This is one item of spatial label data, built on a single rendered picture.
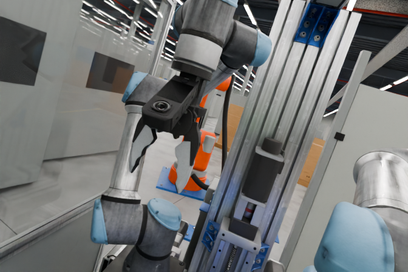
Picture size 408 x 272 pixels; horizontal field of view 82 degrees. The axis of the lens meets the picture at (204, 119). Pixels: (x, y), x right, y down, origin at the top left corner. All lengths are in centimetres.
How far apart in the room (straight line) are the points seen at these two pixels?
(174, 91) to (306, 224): 159
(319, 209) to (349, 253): 157
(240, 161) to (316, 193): 100
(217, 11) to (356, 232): 32
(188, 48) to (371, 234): 31
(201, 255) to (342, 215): 81
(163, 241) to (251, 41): 61
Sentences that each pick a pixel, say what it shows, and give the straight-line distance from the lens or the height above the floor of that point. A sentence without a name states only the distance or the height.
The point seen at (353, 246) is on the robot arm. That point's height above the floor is 157.
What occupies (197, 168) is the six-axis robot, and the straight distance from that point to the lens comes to 399.
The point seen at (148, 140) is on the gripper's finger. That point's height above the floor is 154.
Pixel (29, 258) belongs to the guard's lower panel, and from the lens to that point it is 115.
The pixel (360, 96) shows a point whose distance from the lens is 176.
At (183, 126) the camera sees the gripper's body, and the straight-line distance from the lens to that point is 37.
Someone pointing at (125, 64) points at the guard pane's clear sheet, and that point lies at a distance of 108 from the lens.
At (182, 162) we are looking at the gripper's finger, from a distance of 39.
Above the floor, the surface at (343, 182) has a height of 138.
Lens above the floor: 164
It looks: 6 degrees down
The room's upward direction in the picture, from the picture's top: 18 degrees clockwise
